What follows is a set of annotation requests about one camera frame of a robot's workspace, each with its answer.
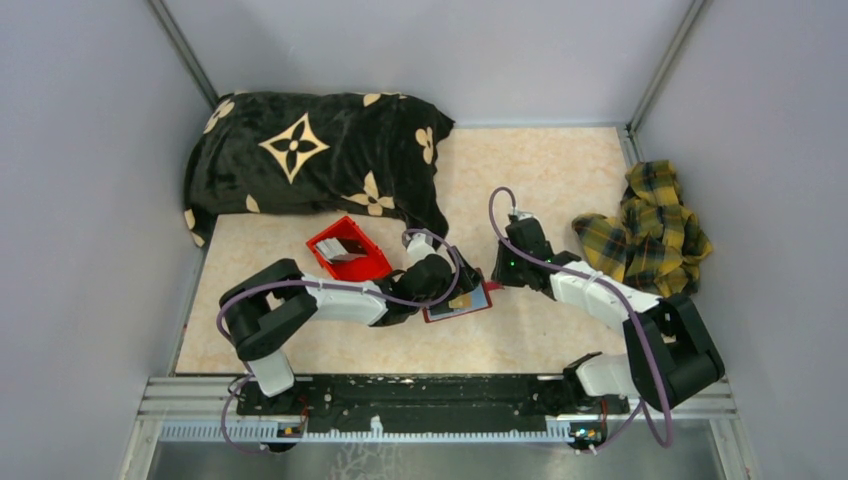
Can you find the gold credit card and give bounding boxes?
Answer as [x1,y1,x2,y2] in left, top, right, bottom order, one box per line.
[448,293,473,310]

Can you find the red plastic bin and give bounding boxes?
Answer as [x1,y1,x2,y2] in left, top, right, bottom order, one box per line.
[306,216,392,282]

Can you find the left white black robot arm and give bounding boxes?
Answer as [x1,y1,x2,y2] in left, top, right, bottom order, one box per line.
[216,254,484,414]

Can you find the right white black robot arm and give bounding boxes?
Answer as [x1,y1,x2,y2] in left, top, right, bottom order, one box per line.
[492,214,725,412]

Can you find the cards in red bin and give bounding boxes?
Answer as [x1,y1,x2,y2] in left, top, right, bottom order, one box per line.
[315,237,367,263]

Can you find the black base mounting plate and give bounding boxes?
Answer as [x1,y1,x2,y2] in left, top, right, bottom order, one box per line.
[236,374,630,434]

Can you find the yellow plaid cloth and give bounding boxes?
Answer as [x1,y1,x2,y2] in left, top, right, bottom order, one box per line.
[571,160,713,297]

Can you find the black floral pillow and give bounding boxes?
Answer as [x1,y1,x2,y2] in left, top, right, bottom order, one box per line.
[183,91,454,247]

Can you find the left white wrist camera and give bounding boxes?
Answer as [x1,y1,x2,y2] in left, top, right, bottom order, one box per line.
[404,233,436,266]

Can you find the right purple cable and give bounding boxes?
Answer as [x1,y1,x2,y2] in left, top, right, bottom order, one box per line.
[488,186,676,455]

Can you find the purple cable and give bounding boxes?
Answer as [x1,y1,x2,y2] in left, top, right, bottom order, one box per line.
[488,186,676,455]
[215,228,462,457]

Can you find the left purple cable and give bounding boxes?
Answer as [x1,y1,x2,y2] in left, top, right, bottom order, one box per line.
[215,228,462,457]

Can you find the aluminium frame rail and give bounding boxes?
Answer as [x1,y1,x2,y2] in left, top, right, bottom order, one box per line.
[142,374,738,444]

